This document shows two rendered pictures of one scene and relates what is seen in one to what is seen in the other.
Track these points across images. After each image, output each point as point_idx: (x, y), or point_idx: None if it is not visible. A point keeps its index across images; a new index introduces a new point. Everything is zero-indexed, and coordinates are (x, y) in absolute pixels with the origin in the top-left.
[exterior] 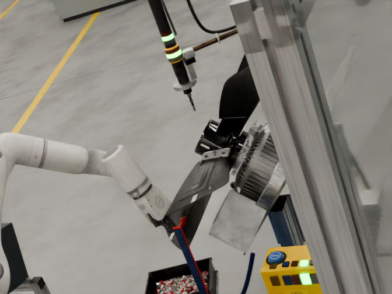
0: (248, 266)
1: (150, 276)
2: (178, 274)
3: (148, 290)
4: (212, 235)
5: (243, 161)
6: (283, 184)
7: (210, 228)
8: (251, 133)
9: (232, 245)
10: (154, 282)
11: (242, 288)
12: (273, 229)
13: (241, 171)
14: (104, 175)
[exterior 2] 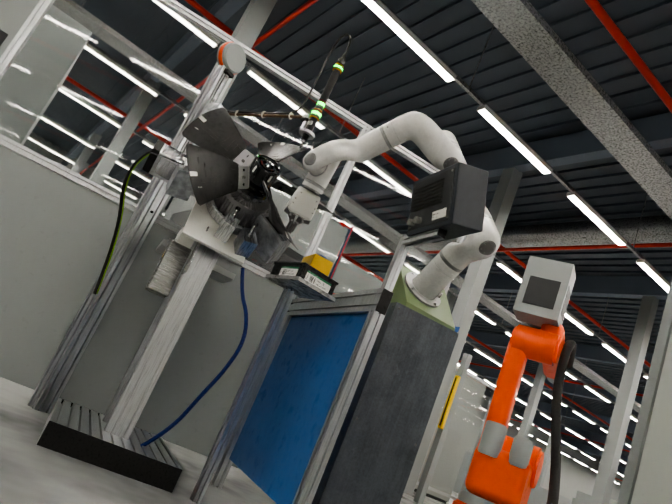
0: (243, 278)
1: (305, 266)
2: (288, 270)
3: (319, 275)
4: (286, 242)
5: (238, 193)
6: None
7: (281, 237)
8: None
9: (275, 254)
10: (300, 273)
11: (244, 297)
12: (193, 257)
13: (266, 202)
14: (324, 165)
